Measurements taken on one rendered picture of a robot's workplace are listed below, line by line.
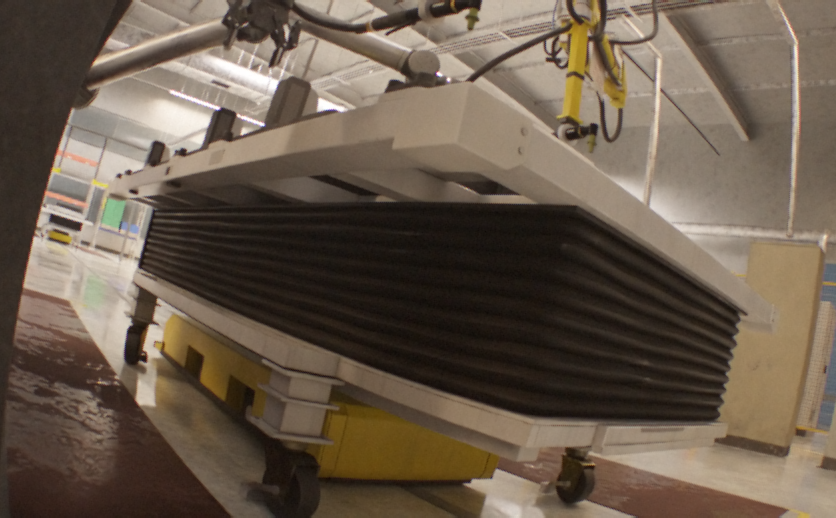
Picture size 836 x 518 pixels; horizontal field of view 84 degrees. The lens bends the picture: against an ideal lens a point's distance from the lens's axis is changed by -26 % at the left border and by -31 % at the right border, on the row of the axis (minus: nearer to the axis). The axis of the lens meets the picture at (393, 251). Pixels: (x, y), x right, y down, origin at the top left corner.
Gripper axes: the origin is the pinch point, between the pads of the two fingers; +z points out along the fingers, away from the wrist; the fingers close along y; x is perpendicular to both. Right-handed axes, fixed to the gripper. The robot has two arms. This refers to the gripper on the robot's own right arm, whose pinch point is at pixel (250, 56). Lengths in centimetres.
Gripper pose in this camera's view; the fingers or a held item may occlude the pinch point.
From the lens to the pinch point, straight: 104.6
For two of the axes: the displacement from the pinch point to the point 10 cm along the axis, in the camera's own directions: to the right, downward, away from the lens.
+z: -2.4, 9.7, -1.0
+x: 6.0, 0.6, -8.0
